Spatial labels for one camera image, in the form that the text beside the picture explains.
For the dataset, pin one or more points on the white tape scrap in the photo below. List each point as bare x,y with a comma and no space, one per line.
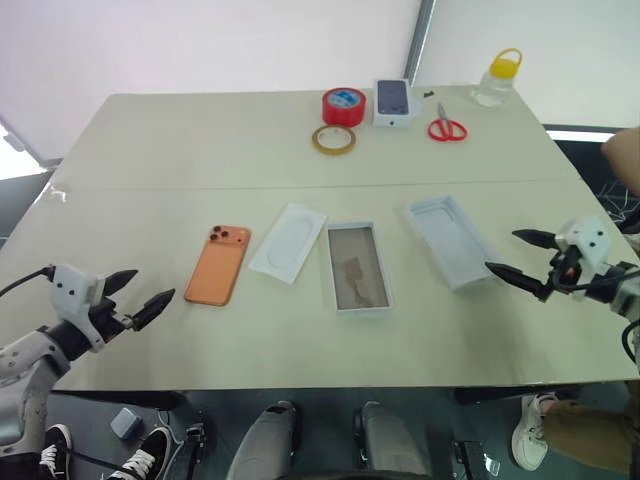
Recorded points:
59,194

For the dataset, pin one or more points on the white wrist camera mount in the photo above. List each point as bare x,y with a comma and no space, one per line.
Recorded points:
592,245
75,290

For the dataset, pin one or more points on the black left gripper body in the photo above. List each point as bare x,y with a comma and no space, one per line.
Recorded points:
112,320

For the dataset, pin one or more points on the small grey metal block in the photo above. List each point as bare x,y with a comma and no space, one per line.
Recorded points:
126,424

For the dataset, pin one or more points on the white paper insert tray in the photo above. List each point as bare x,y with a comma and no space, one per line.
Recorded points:
287,242

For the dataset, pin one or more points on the clear yellowish tape roll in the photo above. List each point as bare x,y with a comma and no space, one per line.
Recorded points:
320,142

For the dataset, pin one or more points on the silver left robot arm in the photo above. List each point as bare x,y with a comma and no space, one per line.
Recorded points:
27,365

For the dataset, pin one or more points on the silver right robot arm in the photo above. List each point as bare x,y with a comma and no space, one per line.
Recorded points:
622,290

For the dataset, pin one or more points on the white phone box base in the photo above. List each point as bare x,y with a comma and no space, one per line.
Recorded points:
357,270

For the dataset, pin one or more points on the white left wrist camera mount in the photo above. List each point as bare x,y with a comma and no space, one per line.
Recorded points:
75,290

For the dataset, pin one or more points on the black white canvas sneaker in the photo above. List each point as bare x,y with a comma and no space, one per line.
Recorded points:
55,452
145,457

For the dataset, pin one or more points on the phone box lid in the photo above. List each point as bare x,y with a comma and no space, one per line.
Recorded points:
447,240

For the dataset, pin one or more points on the grey window frame post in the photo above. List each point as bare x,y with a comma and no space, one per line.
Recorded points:
420,40

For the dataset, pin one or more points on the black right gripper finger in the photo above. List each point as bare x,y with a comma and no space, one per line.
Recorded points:
520,280
537,237

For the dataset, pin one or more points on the clear jar yellow lid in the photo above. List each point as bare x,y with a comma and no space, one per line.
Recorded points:
495,82

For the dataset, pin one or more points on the brown trouser leg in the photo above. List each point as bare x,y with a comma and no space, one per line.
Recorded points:
590,435

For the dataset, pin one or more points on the white box dark phone print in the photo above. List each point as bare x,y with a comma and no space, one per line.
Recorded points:
394,102

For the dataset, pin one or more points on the black floor bracket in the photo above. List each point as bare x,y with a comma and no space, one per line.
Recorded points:
472,457
196,439

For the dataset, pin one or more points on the red tape roll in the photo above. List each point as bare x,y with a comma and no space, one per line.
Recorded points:
342,107

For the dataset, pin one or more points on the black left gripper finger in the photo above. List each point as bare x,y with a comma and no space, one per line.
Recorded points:
152,309
117,281

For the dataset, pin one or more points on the white slanted frame bar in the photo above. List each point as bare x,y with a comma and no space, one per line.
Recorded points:
22,142

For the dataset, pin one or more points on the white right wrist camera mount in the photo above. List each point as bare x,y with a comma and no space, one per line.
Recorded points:
592,245

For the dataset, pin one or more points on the grey rounded robot leg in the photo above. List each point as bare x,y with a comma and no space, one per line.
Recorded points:
265,445
390,445

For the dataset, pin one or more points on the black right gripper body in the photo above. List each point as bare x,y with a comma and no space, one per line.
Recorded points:
562,277

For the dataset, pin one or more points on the orange smartphone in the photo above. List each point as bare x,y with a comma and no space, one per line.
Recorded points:
215,272

